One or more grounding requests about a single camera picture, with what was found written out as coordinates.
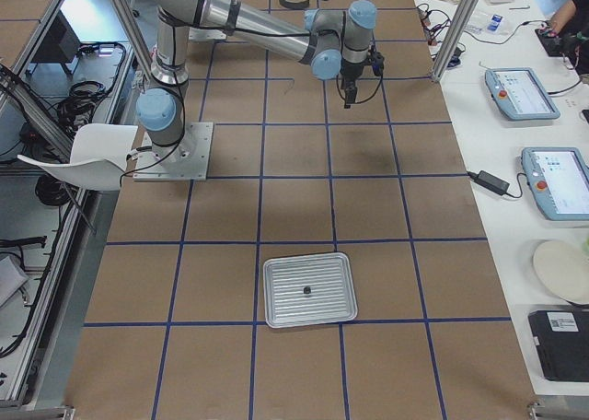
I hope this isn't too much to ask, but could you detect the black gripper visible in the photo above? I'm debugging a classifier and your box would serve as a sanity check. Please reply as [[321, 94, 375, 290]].
[[340, 60, 367, 105]]

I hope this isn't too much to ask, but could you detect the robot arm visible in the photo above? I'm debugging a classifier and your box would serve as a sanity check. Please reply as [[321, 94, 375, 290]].
[[140, 0, 384, 162]]

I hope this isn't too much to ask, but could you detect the silver ribbed metal tray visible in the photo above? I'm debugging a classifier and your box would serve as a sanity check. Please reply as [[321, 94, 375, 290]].
[[263, 252, 358, 329]]

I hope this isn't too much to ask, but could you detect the olive brake shoe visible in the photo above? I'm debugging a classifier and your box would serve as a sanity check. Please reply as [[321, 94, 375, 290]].
[[279, 0, 310, 10]]

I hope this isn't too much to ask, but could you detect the black power adapter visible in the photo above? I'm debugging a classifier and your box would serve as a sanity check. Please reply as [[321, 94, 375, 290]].
[[467, 170, 523, 199]]

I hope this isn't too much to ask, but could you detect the blue teach pendant upper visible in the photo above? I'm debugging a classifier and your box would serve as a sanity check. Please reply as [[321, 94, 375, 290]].
[[484, 67, 560, 122]]

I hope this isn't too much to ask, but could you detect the blue teach pendant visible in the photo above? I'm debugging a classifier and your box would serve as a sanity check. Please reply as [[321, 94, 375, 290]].
[[521, 147, 588, 221], [484, 67, 560, 122]]

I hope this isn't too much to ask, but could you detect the blue teach pendant lower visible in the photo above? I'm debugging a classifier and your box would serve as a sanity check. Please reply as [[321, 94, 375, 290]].
[[521, 147, 588, 221]]

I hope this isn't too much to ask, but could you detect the white plastic chair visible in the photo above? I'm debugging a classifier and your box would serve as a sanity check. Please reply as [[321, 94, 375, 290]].
[[17, 123, 138, 192]]

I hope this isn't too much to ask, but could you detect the white round plate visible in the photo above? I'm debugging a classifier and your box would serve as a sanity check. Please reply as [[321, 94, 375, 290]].
[[533, 240, 588, 306]]

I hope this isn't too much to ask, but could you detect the black laptop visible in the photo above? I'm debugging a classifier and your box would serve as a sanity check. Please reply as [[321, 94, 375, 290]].
[[528, 310, 588, 382]]

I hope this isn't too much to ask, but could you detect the aluminium frame post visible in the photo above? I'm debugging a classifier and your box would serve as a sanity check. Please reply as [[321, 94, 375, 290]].
[[431, 0, 479, 83]]

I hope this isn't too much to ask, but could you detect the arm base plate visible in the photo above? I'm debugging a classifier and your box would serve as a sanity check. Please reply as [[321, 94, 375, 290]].
[[133, 122, 214, 181]]

